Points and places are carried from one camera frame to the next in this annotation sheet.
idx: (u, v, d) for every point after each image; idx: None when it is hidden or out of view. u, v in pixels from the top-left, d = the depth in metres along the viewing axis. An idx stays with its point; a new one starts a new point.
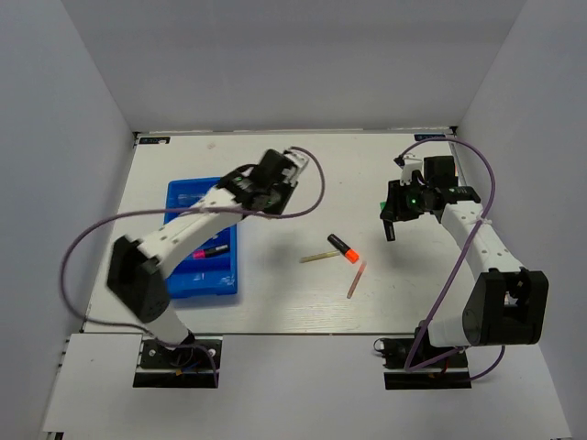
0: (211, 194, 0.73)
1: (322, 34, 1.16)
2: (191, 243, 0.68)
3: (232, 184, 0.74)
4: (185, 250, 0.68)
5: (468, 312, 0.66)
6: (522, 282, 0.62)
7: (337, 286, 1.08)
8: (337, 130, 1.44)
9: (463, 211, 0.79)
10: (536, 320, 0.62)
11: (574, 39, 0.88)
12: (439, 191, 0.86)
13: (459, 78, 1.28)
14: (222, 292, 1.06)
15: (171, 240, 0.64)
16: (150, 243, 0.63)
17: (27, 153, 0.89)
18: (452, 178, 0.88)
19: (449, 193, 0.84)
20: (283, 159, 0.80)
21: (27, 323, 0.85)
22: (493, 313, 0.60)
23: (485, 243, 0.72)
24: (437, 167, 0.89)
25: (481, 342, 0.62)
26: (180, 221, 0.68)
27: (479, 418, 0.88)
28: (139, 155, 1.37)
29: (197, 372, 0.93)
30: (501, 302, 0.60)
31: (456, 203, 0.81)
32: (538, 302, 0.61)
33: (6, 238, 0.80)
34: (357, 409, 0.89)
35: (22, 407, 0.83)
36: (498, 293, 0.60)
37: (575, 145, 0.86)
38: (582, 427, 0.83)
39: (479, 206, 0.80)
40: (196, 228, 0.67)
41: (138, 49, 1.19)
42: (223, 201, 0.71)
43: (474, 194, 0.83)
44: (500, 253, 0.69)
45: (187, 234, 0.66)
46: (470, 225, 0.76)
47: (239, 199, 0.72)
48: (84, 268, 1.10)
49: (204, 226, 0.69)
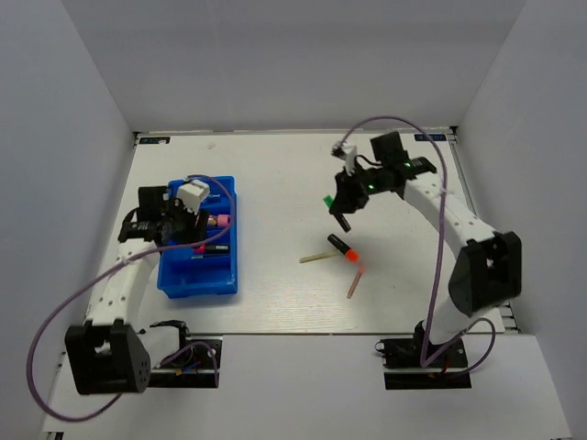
0: (119, 248, 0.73)
1: (321, 35, 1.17)
2: (137, 292, 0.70)
3: (135, 229, 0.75)
4: (137, 304, 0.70)
5: (452, 285, 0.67)
6: (497, 245, 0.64)
7: (337, 286, 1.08)
8: (337, 130, 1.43)
9: (425, 184, 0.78)
10: (515, 276, 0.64)
11: (573, 40, 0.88)
12: (395, 170, 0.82)
13: (459, 79, 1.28)
14: (222, 291, 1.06)
15: (118, 301, 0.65)
16: (101, 313, 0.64)
17: (27, 152, 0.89)
18: (403, 152, 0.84)
19: (404, 168, 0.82)
20: (159, 188, 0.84)
21: (26, 323, 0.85)
22: (480, 282, 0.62)
23: (455, 214, 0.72)
24: (386, 145, 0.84)
25: (473, 310, 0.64)
26: (115, 281, 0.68)
27: (478, 418, 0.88)
28: (139, 155, 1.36)
29: (197, 372, 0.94)
30: (483, 268, 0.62)
31: (415, 178, 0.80)
32: (514, 258, 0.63)
33: (6, 237, 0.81)
34: (357, 410, 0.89)
35: (21, 406, 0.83)
36: (481, 259, 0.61)
37: (574, 145, 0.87)
38: (581, 427, 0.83)
39: (437, 175, 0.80)
40: (133, 280, 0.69)
41: (138, 49, 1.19)
42: (135, 245, 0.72)
43: (429, 165, 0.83)
44: (471, 222, 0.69)
45: (128, 291, 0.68)
46: (437, 199, 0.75)
47: (149, 236, 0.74)
48: (85, 267, 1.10)
49: (138, 274, 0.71)
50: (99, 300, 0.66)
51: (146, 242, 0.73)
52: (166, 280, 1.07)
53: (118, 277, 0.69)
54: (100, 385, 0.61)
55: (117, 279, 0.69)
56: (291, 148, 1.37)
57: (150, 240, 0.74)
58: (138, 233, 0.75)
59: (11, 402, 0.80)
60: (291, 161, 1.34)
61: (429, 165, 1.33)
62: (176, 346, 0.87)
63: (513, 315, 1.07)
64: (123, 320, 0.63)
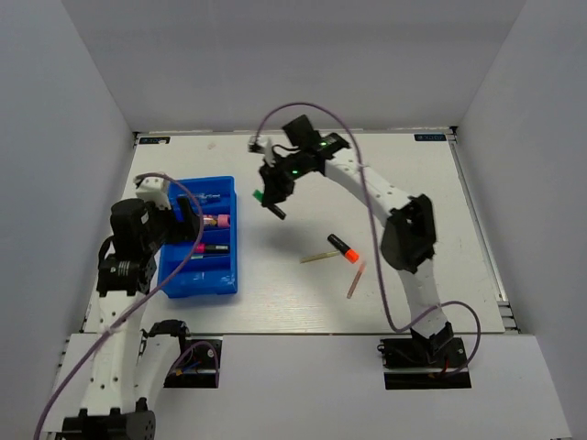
0: (102, 302, 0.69)
1: (321, 35, 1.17)
2: (128, 359, 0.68)
3: (115, 276, 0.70)
4: (130, 369, 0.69)
5: (385, 247, 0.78)
6: (414, 207, 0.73)
7: (337, 286, 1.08)
8: (338, 129, 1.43)
9: (344, 162, 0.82)
10: (433, 227, 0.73)
11: (573, 41, 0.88)
12: (315, 153, 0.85)
13: (459, 79, 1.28)
14: (222, 291, 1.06)
15: (112, 382, 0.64)
16: (95, 398, 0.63)
17: (27, 152, 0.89)
18: (315, 133, 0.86)
19: (320, 148, 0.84)
20: (134, 214, 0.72)
21: (26, 324, 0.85)
22: (407, 245, 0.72)
23: (375, 186, 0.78)
24: (298, 129, 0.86)
25: (408, 267, 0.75)
26: (104, 355, 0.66)
27: (479, 418, 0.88)
28: (139, 155, 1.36)
29: (197, 372, 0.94)
30: (407, 232, 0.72)
31: (333, 156, 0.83)
32: (428, 213, 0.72)
33: (6, 237, 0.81)
34: (357, 410, 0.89)
35: (21, 407, 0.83)
36: (401, 224, 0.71)
37: (573, 146, 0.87)
38: (581, 427, 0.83)
39: (351, 151, 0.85)
40: (122, 350, 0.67)
41: (138, 49, 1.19)
42: (119, 303, 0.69)
43: (342, 140, 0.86)
44: (390, 192, 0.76)
45: (120, 366, 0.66)
46: (356, 175, 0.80)
47: (132, 289, 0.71)
48: (85, 267, 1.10)
49: (127, 339, 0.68)
50: (92, 380, 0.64)
51: (128, 298, 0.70)
52: (167, 279, 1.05)
53: (107, 348, 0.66)
54: None
55: (106, 351, 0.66)
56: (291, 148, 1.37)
57: (135, 293, 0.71)
58: (120, 283, 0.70)
59: (11, 402, 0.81)
60: None
61: (429, 165, 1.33)
62: (179, 352, 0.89)
63: (513, 315, 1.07)
64: (119, 409, 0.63)
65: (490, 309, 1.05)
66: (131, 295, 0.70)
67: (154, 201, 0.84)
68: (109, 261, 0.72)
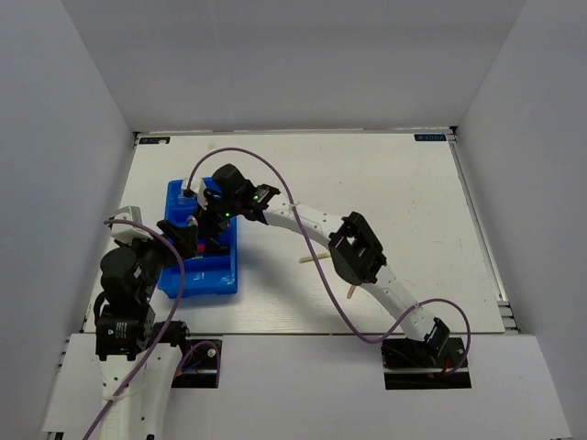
0: (103, 366, 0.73)
1: (321, 35, 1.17)
2: (135, 417, 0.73)
3: (115, 335, 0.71)
4: (138, 423, 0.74)
5: (337, 271, 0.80)
6: (349, 226, 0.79)
7: (337, 286, 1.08)
8: (338, 129, 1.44)
9: (278, 206, 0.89)
10: (374, 239, 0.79)
11: (573, 41, 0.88)
12: (248, 206, 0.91)
13: (459, 79, 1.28)
14: (222, 291, 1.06)
15: None
16: None
17: (27, 152, 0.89)
18: (245, 181, 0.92)
19: (255, 202, 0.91)
20: (126, 275, 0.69)
21: (26, 324, 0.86)
22: (354, 261, 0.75)
23: (311, 218, 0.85)
24: (233, 182, 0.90)
25: (365, 280, 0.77)
26: (110, 420, 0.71)
27: (478, 418, 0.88)
28: (139, 155, 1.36)
29: (197, 372, 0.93)
30: (350, 250, 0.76)
31: (267, 204, 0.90)
32: (363, 226, 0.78)
33: (6, 238, 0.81)
34: (357, 410, 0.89)
35: (22, 406, 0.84)
36: (342, 244, 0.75)
37: (573, 146, 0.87)
38: (581, 427, 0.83)
39: (282, 195, 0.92)
40: (127, 413, 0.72)
41: (138, 49, 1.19)
42: (119, 368, 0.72)
43: (272, 188, 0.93)
44: (325, 219, 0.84)
45: (127, 428, 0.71)
46: (290, 214, 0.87)
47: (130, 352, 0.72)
48: (85, 267, 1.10)
49: (132, 401, 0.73)
50: None
51: (129, 361, 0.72)
52: (166, 278, 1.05)
53: (113, 415, 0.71)
54: None
55: (112, 416, 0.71)
56: (291, 148, 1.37)
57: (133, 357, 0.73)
58: (119, 345, 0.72)
59: (12, 402, 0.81)
60: (291, 161, 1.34)
61: (429, 165, 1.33)
62: (182, 357, 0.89)
63: (513, 315, 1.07)
64: None
65: (489, 309, 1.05)
66: (130, 358, 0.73)
67: (136, 237, 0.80)
68: (107, 318, 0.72)
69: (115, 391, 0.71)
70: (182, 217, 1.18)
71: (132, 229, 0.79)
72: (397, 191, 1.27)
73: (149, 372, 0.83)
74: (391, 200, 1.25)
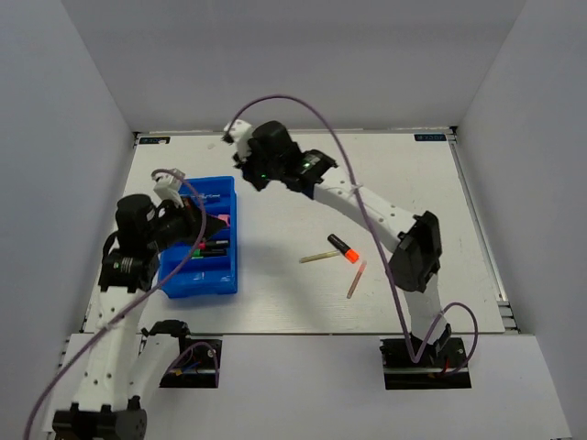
0: (102, 297, 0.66)
1: (320, 34, 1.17)
2: (125, 357, 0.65)
3: (115, 271, 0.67)
4: (127, 364, 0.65)
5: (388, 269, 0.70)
6: (421, 228, 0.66)
7: (337, 286, 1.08)
8: (337, 129, 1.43)
9: (335, 183, 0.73)
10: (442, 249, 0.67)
11: (573, 41, 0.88)
12: (296, 174, 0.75)
13: (459, 79, 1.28)
14: (222, 291, 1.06)
15: (105, 379, 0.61)
16: (88, 397, 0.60)
17: (27, 152, 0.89)
18: (293, 147, 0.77)
19: (303, 170, 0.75)
20: (139, 212, 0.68)
21: (25, 324, 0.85)
22: (417, 269, 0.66)
23: (376, 211, 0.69)
24: (278, 143, 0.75)
25: (416, 288, 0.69)
26: (98, 350, 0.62)
27: (479, 418, 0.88)
28: (139, 155, 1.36)
29: (197, 372, 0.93)
30: (419, 257, 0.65)
31: (321, 179, 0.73)
32: (439, 234, 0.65)
33: (6, 237, 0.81)
34: (358, 410, 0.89)
35: (22, 406, 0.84)
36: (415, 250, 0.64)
37: (573, 146, 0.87)
38: (581, 427, 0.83)
39: (341, 170, 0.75)
40: (119, 345, 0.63)
41: (138, 49, 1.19)
42: (117, 298, 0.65)
43: (326, 158, 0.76)
44: (393, 213, 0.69)
45: (116, 360, 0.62)
46: (351, 199, 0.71)
47: (133, 286, 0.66)
48: (85, 267, 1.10)
49: (125, 335, 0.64)
50: (85, 376, 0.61)
51: (129, 293, 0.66)
52: None
53: (105, 344, 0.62)
54: None
55: (102, 346, 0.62)
56: None
57: (135, 291, 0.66)
58: (123, 280, 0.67)
59: (12, 401, 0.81)
60: None
61: (429, 164, 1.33)
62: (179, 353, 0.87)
63: (513, 315, 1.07)
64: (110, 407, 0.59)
65: (489, 308, 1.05)
66: (131, 291, 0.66)
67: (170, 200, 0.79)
68: (114, 258, 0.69)
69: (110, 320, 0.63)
70: None
71: (171, 187, 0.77)
72: (397, 191, 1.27)
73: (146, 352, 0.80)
74: (391, 200, 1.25)
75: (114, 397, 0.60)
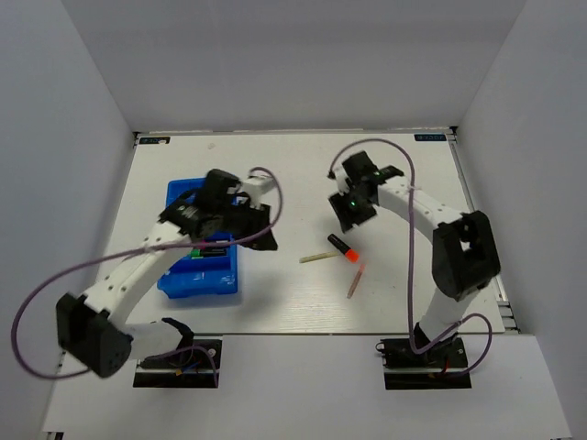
0: (155, 228, 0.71)
1: (320, 34, 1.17)
2: (143, 286, 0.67)
3: (179, 216, 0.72)
4: (140, 294, 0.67)
5: (435, 274, 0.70)
6: (467, 226, 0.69)
7: (337, 286, 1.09)
8: (337, 129, 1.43)
9: (395, 185, 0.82)
10: (492, 252, 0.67)
11: (574, 40, 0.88)
12: (365, 177, 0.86)
13: (459, 79, 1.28)
14: (222, 291, 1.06)
15: (118, 290, 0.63)
16: (96, 297, 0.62)
17: (27, 152, 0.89)
18: (371, 165, 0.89)
19: (374, 176, 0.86)
20: (227, 181, 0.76)
21: (26, 324, 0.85)
22: (457, 260, 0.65)
23: (424, 204, 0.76)
24: (359, 162, 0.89)
25: (458, 289, 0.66)
26: (127, 265, 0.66)
27: (478, 418, 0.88)
28: (139, 155, 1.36)
29: (197, 372, 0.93)
30: (459, 247, 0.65)
31: (384, 181, 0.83)
32: (485, 230, 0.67)
33: (6, 237, 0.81)
34: (357, 410, 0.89)
35: (22, 406, 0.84)
36: (452, 237, 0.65)
37: (573, 145, 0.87)
38: (581, 427, 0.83)
39: (405, 179, 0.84)
40: (145, 270, 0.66)
41: (138, 49, 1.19)
42: (168, 233, 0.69)
43: (395, 170, 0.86)
44: (440, 208, 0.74)
45: (135, 280, 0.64)
46: (404, 197, 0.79)
47: (186, 228, 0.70)
48: (84, 267, 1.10)
49: (155, 265, 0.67)
50: (105, 278, 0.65)
51: (180, 234, 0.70)
52: (166, 278, 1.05)
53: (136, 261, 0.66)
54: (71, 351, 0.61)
55: (131, 263, 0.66)
56: (291, 148, 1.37)
57: (184, 236, 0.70)
58: (182, 220, 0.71)
59: (12, 401, 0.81)
60: (291, 161, 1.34)
61: (429, 164, 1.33)
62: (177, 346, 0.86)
63: (513, 315, 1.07)
64: (108, 314, 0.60)
65: (490, 308, 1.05)
66: (182, 234, 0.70)
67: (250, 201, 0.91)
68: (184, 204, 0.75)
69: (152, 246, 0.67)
70: None
71: (260, 184, 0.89)
72: None
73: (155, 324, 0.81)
74: None
75: (115, 308, 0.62)
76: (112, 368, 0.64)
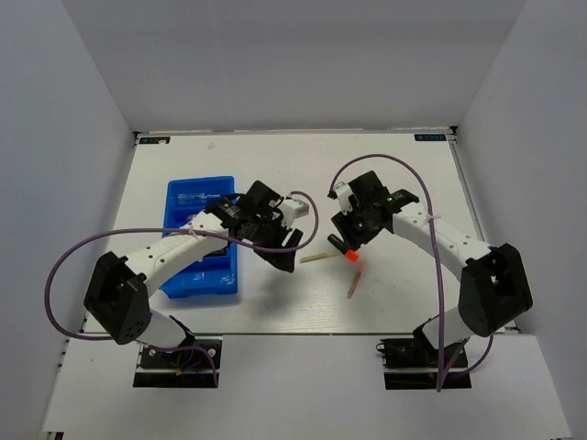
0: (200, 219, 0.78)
1: (320, 34, 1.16)
2: (176, 265, 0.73)
3: (222, 211, 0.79)
4: (171, 272, 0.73)
5: (463, 312, 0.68)
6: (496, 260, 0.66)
7: (337, 286, 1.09)
8: (337, 129, 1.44)
9: (412, 214, 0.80)
10: (525, 289, 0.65)
11: (575, 40, 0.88)
12: (379, 204, 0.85)
13: (458, 79, 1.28)
14: (222, 291, 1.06)
15: (157, 259, 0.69)
16: (136, 261, 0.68)
17: (27, 152, 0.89)
18: (382, 190, 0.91)
19: (388, 203, 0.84)
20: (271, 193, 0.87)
21: (26, 324, 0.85)
22: (490, 300, 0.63)
23: (448, 237, 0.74)
24: (369, 186, 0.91)
25: (490, 328, 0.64)
26: (168, 242, 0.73)
27: (478, 418, 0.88)
28: (139, 155, 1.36)
29: (197, 372, 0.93)
30: (490, 286, 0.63)
31: (400, 210, 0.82)
32: (516, 266, 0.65)
33: (6, 237, 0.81)
34: (358, 410, 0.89)
35: (22, 406, 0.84)
36: (483, 277, 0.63)
37: (573, 145, 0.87)
38: (581, 427, 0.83)
39: (420, 204, 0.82)
40: (183, 249, 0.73)
41: (138, 49, 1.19)
42: (210, 224, 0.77)
43: (410, 196, 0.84)
44: (466, 241, 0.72)
45: (173, 255, 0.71)
46: (425, 227, 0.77)
47: (227, 221, 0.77)
48: (84, 267, 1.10)
49: (193, 248, 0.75)
50: (146, 248, 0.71)
51: (220, 226, 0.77)
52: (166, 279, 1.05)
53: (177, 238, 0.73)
54: (95, 309, 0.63)
55: (171, 241, 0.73)
56: (291, 148, 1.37)
57: (225, 229, 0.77)
58: (227, 213, 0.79)
59: (11, 401, 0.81)
60: (291, 161, 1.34)
61: (429, 164, 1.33)
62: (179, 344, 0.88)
63: None
64: (144, 277, 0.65)
65: None
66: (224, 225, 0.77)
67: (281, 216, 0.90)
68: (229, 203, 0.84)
69: (195, 229, 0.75)
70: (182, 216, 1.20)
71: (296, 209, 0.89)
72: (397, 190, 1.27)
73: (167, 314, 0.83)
74: None
75: (150, 274, 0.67)
76: (126, 340, 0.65)
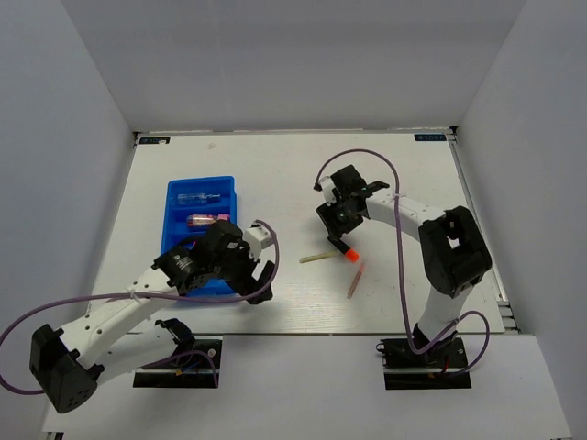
0: (150, 274, 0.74)
1: (320, 34, 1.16)
2: (120, 330, 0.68)
3: (172, 265, 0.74)
4: (117, 337, 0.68)
5: (427, 272, 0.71)
6: (454, 223, 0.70)
7: (337, 286, 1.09)
8: (337, 129, 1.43)
9: (382, 196, 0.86)
10: (481, 246, 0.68)
11: (574, 41, 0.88)
12: (355, 193, 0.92)
13: (458, 79, 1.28)
14: (222, 291, 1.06)
15: (94, 332, 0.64)
16: (73, 333, 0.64)
17: (27, 152, 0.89)
18: (359, 181, 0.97)
19: (362, 191, 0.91)
20: (229, 235, 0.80)
21: (25, 324, 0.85)
22: (445, 253, 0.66)
23: (409, 207, 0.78)
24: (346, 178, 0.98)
25: (450, 282, 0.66)
26: (110, 307, 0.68)
27: (479, 418, 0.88)
28: (139, 155, 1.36)
29: (197, 372, 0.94)
30: (444, 242, 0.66)
31: (372, 194, 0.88)
32: (470, 224, 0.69)
33: (6, 238, 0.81)
34: (358, 410, 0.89)
35: (21, 406, 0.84)
36: (437, 233, 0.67)
37: (573, 146, 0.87)
38: (581, 427, 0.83)
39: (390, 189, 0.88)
40: (125, 317, 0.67)
41: (138, 49, 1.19)
42: (156, 281, 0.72)
43: (382, 183, 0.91)
44: (425, 209, 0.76)
45: (112, 324, 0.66)
46: (390, 203, 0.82)
47: (174, 280, 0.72)
48: (84, 267, 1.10)
49: (137, 312, 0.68)
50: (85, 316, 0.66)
51: (167, 284, 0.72)
52: None
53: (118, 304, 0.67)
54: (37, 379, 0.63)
55: (114, 306, 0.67)
56: (291, 148, 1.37)
57: (172, 286, 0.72)
58: (174, 269, 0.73)
59: (11, 401, 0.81)
60: (291, 161, 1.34)
61: (428, 164, 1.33)
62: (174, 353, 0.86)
63: (513, 315, 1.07)
64: (76, 355, 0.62)
65: (490, 308, 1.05)
66: (171, 284, 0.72)
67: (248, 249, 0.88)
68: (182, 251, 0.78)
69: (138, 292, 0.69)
70: (182, 216, 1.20)
71: (262, 239, 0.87)
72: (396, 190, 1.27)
73: (148, 342, 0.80)
74: None
75: (86, 350, 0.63)
76: (73, 403, 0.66)
